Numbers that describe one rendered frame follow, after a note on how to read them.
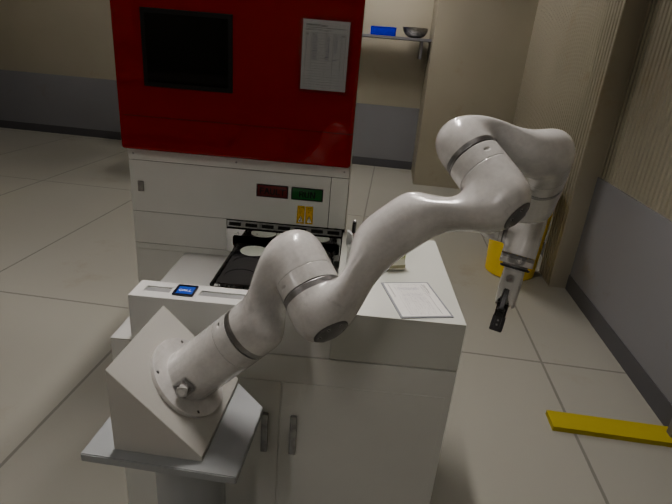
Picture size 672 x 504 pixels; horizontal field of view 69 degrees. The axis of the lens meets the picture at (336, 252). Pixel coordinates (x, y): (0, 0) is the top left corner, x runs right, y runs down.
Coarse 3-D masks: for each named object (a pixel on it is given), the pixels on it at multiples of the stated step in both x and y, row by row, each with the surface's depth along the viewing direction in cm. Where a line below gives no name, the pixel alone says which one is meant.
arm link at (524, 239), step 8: (520, 224) 124; (528, 224) 123; (536, 224) 123; (544, 224) 124; (504, 232) 125; (512, 232) 124; (520, 232) 124; (528, 232) 123; (536, 232) 123; (504, 240) 127; (512, 240) 125; (520, 240) 123; (528, 240) 123; (536, 240) 123; (504, 248) 127; (512, 248) 124; (520, 248) 123; (528, 248) 123; (536, 248) 124; (528, 256) 123
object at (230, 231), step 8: (232, 232) 189; (240, 232) 188; (248, 232) 188; (256, 232) 188; (264, 232) 188; (272, 232) 188; (280, 232) 188; (232, 240) 190; (320, 240) 188; (328, 240) 188; (336, 240) 188; (232, 248) 191; (336, 256) 190
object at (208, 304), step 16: (144, 288) 135; (160, 288) 136; (208, 288) 138; (224, 288) 138; (144, 304) 132; (160, 304) 132; (176, 304) 131; (192, 304) 131; (208, 304) 131; (224, 304) 130; (144, 320) 134; (192, 320) 133; (208, 320) 133; (288, 320) 131; (288, 336) 133; (272, 352) 135; (288, 352) 135; (304, 352) 135; (320, 352) 135
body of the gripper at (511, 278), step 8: (504, 264) 126; (504, 272) 125; (512, 272) 124; (520, 272) 123; (528, 272) 125; (504, 280) 124; (512, 280) 124; (520, 280) 123; (504, 288) 124; (512, 288) 123; (520, 288) 128; (496, 296) 125; (512, 296) 123; (512, 304) 123
